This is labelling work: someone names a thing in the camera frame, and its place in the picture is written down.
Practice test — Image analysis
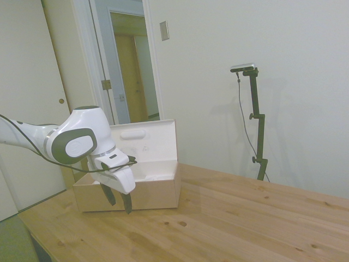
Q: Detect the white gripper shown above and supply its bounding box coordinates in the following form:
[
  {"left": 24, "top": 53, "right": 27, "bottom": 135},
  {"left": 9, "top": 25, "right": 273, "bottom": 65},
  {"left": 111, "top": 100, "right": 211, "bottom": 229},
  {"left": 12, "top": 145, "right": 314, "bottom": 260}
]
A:
[{"left": 87, "top": 148, "right": 136, "bottom": 215}]

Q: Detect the white cardboard box with lid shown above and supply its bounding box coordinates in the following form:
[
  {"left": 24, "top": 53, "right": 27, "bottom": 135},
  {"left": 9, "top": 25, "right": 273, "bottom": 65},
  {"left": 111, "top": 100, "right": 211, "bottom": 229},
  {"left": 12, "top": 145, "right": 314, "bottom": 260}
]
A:
[{"left": 72, "top": 118, "right": 180, "bottom": 213}]

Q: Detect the green upholstered chair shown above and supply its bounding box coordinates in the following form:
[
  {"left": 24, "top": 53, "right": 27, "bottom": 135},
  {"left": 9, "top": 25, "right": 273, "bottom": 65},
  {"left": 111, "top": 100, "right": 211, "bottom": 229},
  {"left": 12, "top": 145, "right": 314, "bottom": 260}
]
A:
[{"left": 0, "top": 215, "right": 38, "bottom": 262}]

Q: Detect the brown wooden hallway door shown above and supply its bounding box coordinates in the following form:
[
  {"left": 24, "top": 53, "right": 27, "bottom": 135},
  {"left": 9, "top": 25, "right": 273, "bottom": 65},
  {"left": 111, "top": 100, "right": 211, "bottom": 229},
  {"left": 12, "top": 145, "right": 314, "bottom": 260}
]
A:
[{"left": 114, "top": 33, "right": 149, "bottom": 123}]

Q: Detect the grey open door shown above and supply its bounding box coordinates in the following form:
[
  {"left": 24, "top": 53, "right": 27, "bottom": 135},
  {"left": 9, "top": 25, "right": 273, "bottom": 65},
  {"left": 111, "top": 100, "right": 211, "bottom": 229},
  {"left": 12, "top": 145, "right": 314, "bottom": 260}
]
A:
[{"left": 89, "top": 0, "right": 131, "bottom": 125}]

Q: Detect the white door with round knob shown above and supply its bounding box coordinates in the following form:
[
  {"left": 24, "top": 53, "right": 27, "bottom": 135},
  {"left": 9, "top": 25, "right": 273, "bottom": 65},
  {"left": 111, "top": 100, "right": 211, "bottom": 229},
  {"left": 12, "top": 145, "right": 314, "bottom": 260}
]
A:
[{"left": 0, "top": 0, "right": 74, "bottom": 213}]

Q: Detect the black camera stand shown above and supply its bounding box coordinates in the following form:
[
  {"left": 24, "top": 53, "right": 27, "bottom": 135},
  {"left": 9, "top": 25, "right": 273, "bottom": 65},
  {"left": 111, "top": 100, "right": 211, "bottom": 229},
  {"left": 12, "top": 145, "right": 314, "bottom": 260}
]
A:
[{"left": 241, "top": 68, "right": 269, "bottom": 182}]

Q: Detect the white wall switch plate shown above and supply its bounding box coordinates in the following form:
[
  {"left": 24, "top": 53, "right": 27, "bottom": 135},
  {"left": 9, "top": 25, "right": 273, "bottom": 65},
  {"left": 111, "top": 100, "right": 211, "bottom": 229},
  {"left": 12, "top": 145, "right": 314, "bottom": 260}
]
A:
[{"left": 159, "top": 20, "right": 170, "bottom": 42}]

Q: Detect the silver camera on stand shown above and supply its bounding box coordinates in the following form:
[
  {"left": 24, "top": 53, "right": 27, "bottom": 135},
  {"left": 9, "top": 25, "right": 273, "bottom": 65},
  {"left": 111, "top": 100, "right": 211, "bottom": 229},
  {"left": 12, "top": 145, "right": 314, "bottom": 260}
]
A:
[{"left": 230, "top": 63, "right": 257, "bottom": 74}]

